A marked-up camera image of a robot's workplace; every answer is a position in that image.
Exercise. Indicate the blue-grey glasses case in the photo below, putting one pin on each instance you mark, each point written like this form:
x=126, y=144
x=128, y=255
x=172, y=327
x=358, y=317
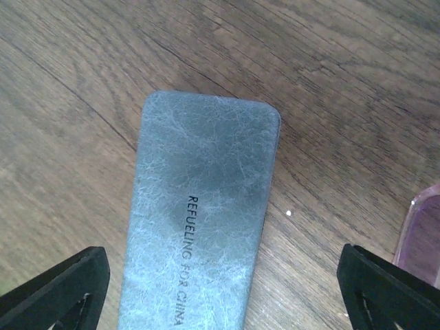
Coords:
x=200, y=193

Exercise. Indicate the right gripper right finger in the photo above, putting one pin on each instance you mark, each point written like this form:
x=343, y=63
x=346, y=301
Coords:
x=379, y=295

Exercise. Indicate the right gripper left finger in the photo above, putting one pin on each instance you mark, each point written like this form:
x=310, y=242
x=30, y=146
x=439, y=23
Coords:
x=69, y=295

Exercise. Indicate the pink clear-frame glasses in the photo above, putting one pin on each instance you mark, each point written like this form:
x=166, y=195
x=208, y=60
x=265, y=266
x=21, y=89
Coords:
x=418, y=246

